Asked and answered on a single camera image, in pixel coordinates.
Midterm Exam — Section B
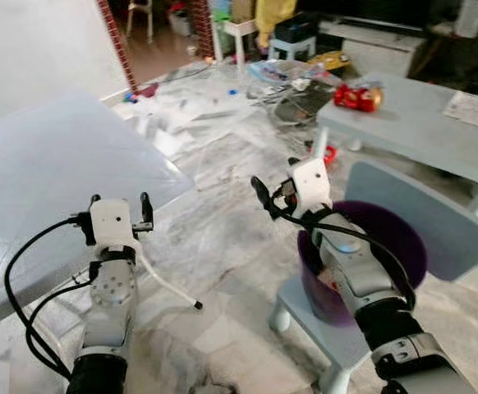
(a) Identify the pile of clear plastic bags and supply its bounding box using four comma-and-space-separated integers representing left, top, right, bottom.
247, 59, 348, 126

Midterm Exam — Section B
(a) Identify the blue-grey plastic stool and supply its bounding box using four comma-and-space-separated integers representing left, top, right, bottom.
269, 34, 319, 63

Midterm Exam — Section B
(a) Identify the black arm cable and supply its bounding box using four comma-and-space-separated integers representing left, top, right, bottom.
4, 215, 94, 380
268, 197, 418, 311

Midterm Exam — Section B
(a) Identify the small grey-blue plastic chair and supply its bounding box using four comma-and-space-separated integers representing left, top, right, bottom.
268, 159, 478, 394

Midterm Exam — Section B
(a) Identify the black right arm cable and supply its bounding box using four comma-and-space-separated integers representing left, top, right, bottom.
268, 197, 418, 311

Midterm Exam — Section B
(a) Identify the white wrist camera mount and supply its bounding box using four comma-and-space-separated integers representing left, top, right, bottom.
87, 199, 141, 252
291, 158, 333, 216

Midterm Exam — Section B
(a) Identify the low grey-blue plastic table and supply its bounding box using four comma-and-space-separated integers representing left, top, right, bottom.
311, 74, 478, 220

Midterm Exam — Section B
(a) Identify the printed white paper sheet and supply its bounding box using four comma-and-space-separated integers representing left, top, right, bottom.
443, 90, 478, 134

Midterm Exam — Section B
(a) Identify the small white stool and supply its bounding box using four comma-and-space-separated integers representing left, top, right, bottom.
221, 18, 261, 66

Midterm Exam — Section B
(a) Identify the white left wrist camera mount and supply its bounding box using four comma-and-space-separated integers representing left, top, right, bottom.
87, 199, 141, 252

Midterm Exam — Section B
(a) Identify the low white cabinet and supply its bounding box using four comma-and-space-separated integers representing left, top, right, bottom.
317, 21, 442, 77

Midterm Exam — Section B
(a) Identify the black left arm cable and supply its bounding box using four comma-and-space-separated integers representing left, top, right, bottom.
4, 215, 94, 380

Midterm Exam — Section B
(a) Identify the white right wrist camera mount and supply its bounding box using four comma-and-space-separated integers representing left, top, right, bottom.
291, 158, 333, 216

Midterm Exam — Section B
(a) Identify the red cloth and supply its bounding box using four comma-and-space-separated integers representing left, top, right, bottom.
138, 82, 163, 99

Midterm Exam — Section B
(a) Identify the red toy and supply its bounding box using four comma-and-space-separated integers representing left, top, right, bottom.
333, 82, 384, 114

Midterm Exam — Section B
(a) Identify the red brick pillar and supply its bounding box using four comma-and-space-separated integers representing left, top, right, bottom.
98, 0, 139, 93

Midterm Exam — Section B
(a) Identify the wooden chair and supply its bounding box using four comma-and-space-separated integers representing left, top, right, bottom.
126, 0, 155, 44

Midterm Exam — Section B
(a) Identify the purple plastic rubbish bin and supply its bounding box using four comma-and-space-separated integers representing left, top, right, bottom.
296, 200, 429, 329

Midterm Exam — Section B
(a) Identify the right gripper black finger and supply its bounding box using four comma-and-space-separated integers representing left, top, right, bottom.
250, 176, 273, 216

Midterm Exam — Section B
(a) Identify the white table leg black foot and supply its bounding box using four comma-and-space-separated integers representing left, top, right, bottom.
136, 249, 205, 311

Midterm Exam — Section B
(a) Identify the hanging yellow cloth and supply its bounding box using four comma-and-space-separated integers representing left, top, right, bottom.
255, 0, 298, 47

